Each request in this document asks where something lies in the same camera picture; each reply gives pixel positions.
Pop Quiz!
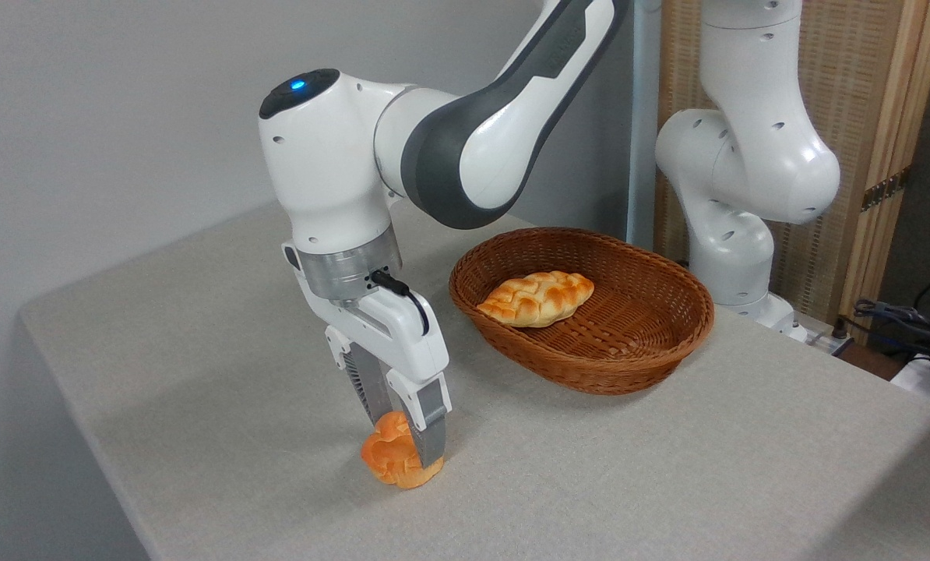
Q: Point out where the round orange bread bun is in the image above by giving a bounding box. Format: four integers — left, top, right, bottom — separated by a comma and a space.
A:
361, 411, 445, 490

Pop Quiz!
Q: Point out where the grey cable bundle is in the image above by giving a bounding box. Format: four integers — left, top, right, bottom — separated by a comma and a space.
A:
852, 298, 930, 353

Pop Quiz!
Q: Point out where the grey tablecloth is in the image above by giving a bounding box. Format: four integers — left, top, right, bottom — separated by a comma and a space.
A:
19, 199, 930, 561

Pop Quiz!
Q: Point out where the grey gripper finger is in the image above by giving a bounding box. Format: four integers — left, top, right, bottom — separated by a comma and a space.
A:
386, 370, 453, 469
325, 325, 395, 429

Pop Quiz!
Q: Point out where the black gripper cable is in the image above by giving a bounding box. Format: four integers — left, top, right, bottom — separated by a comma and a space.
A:
369, 269, 432, 337

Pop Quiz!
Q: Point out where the light grey vertical pole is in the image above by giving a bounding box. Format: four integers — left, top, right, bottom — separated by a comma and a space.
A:
617, 0, 662, 252

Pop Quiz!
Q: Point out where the brown wicker oval basket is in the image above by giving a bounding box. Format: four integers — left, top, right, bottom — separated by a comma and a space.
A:
448, 227, 715, 396

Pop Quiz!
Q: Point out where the braided golden bread loaf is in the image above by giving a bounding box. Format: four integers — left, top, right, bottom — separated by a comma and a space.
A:
477, 270, 595, 328

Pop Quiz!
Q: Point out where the metal screen hinge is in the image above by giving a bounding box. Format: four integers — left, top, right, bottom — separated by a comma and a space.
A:
861, 167, 911, 213

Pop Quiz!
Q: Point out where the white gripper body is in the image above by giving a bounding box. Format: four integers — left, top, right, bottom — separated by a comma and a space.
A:
281, 242, 451, 384

